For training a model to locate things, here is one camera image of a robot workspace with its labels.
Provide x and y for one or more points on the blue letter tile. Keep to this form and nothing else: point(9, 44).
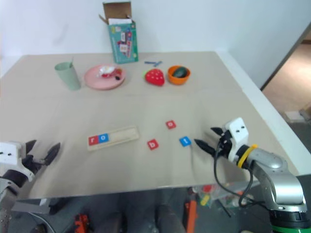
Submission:
point(185, 142)

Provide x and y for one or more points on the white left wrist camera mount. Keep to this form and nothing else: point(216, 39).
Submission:
point(11, 151)

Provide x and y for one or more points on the blue letter o block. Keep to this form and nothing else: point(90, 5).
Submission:
point(103, 138)

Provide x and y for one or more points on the beige table cover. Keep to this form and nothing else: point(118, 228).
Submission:
point(145, 106)

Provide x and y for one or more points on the wooden letter tray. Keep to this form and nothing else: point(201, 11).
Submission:
point(124, 136)

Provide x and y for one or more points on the white paper sheets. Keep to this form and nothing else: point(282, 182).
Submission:
point(119, 21)

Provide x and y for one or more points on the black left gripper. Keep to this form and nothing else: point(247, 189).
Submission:
point(31, 161)

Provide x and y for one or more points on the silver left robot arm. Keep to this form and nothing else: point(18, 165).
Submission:
point(13, 177)

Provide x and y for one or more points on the red letter r block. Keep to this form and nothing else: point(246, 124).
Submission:
point(93, 140)

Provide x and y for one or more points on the red letter tile b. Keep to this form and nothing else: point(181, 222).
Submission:
point(152, 144)

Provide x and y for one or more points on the dark green toy avocado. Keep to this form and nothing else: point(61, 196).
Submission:
point(181, 72)

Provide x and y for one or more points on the teal open cardboard box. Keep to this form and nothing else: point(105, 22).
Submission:
point(124, 43)

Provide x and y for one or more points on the small red toy piece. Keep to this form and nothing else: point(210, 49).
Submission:
point(118, 71)

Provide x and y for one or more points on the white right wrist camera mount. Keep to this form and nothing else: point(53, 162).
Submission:
point(238, 134)

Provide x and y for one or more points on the pink plate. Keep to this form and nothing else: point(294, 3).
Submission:
point(97, 82)

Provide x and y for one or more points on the red toy strawberry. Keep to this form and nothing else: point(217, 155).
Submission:
point(155, 77)

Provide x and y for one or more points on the clear bag of colourful parts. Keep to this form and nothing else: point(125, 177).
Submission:
point(211, 194)

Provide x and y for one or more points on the white wrapped toy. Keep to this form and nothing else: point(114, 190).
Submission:
point(105, 71)

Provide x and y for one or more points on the orange tool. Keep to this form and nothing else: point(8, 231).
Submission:
point(191, 211)

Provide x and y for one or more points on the orange bowl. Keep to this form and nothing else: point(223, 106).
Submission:
point(177, 80)

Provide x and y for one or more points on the yellow wrist zip tie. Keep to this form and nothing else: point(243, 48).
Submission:
point(243, 158)

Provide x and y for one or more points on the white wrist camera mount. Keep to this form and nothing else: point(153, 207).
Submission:
point(238, 134)
point(11, 151)

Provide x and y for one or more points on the pale rectangular box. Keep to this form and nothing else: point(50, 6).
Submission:
point(292, 115)

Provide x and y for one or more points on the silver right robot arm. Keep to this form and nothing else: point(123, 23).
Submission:
point(279, 184)

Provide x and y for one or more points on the pale green cup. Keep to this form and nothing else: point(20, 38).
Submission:
point(69, 77)

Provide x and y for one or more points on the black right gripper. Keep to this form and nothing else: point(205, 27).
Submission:
point(224, 145)

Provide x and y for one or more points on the red and black object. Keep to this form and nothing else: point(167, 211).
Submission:
point(81, 223)

